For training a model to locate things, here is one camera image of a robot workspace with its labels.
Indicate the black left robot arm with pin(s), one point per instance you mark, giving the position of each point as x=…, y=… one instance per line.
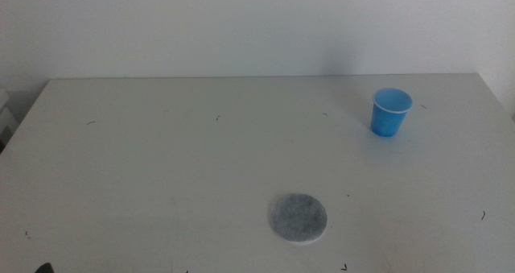
x=44, y=269

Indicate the round grey cup mat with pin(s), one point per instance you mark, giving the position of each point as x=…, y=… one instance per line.
x=298, y=218

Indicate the blue plastic cup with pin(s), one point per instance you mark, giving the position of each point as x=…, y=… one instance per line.
x=386, y=122

